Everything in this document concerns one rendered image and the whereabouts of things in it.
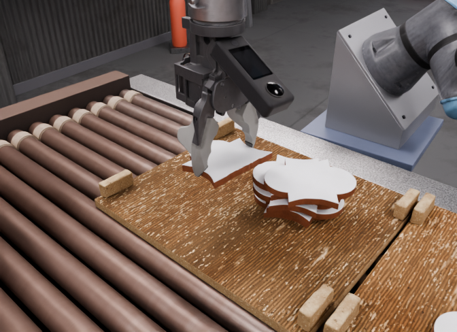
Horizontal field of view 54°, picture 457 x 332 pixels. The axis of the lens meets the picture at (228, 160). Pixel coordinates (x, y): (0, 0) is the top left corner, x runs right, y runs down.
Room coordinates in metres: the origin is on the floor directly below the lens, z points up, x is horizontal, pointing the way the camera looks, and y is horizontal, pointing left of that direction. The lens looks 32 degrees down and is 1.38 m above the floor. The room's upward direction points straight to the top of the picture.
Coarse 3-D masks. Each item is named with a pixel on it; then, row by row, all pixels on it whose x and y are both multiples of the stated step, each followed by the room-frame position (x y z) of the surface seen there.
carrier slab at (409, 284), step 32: (448, 224) 0.53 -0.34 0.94; (384, 256) 0.46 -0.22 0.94; (416, 256) 0.46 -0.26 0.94; (448, 256) 0.46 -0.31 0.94; (384, 288) 0.40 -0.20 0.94; (416, 288) 0.40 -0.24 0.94; (448, 288) 0.40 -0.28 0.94; (352, 320) 0.35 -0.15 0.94; (384, 320) 0.35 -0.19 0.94; (416, 320) 0.35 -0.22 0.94
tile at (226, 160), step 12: (216, 144) 0.60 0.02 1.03; (228, 144) 0.60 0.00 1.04; (240, 144) 0.60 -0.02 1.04; (216, 156) 0.57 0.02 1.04; (228, 156) 0.56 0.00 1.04; (240, 156) 0.56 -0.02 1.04; (252, 156) 0.56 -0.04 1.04; (264, 156) 0.56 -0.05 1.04; (216, 168) 0.53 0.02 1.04; (228, 168) 0.53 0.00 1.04; (240, 168) 0.53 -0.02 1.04; (216, 180) 0.50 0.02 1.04; (228, 180) 0.52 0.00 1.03
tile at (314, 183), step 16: (288, 160) 0.61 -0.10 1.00; (272, 176) 0.56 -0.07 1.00; (288, 176) 0.56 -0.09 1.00; (304, 176) 0.56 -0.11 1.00; (320, 176) 0.56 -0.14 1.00; (336, 176) 0.56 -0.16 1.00; (352, 176) 0.56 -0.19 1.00; (272, 192) 0.53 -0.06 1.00; (288, 192) 0.52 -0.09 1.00; (304, 192) 0.52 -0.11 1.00; (320, 192) 0.52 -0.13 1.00; (336, 192) 0.52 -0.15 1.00; (352, 192) 0.53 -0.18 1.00; (336, 208) 0.49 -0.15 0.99
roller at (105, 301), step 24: (0, 216) 0.57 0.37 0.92; (24, 216) 0.58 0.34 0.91; (24, 240) 0.52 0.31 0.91; (48, 240) 0.52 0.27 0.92; (48, 264) 0.47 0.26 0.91; (72, 264) 0.46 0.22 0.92; (72, 288) 0.43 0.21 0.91; (96, 288) 0.42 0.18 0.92; (96, 312) 0.39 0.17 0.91; (120, 312) 0.38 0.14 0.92
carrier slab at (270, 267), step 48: (144, 192) 0.62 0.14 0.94; (192, 192) 0.62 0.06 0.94; (240, 192) 0.62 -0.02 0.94; (384, 192) 0.62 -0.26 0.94; (192, 240) 0.50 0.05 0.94; (240, 240) 0.50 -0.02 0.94; (288, 240) 0.50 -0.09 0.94; (336, 240) 0.50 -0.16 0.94; (384, 240) 0.50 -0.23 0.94; (240, 288) 0.40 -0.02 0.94; (288, 288) 0.40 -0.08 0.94; (336, 288) 0.40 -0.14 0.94
